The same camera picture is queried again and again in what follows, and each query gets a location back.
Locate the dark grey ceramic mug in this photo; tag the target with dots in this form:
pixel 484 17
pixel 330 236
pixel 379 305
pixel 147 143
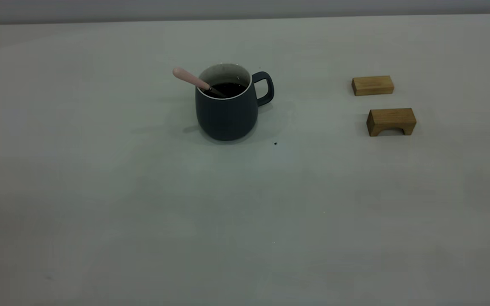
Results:
pixel 227 117

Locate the flat rectangular wooden block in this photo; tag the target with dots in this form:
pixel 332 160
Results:
pixel 372 85

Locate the arched wooden block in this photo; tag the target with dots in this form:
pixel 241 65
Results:
pixel 391 119

